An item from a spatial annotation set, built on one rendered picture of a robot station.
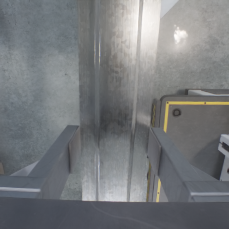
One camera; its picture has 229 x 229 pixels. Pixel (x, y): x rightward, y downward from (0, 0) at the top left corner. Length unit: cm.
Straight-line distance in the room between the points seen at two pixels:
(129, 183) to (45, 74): 98
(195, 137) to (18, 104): 105
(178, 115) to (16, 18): 102
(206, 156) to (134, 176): 77
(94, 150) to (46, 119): 101
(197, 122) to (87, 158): 70
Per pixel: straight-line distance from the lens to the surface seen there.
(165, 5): 68
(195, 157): 90
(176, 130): 80
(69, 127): 16
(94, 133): 15
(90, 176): 18
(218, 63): 120
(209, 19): 118
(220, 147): 92
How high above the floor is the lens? 102
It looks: 74 degrees down
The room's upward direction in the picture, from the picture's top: 179 degrees clockwise
